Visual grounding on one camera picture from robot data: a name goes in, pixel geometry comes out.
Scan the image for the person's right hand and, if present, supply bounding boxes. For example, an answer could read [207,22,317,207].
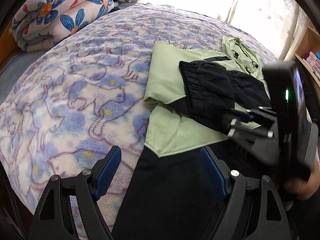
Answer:
[285,159,319,200]

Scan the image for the stacked pink boxes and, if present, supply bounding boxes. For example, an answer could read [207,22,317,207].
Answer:
[303,51,320,74]

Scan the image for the wooden bookshelf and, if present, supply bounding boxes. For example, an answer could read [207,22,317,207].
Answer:
[295,20,319,83]

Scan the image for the blue flower print folded quilt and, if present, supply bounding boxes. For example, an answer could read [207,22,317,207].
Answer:
[11,0,114,52]

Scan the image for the purple cat print blanket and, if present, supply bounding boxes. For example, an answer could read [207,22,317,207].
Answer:
[1,4,276,228]

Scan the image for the green and black hooded jacket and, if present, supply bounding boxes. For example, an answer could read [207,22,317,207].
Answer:
[112,37,270,239]

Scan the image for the white floral curtain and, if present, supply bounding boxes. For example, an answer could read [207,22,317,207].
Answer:
[131,0,309,60]

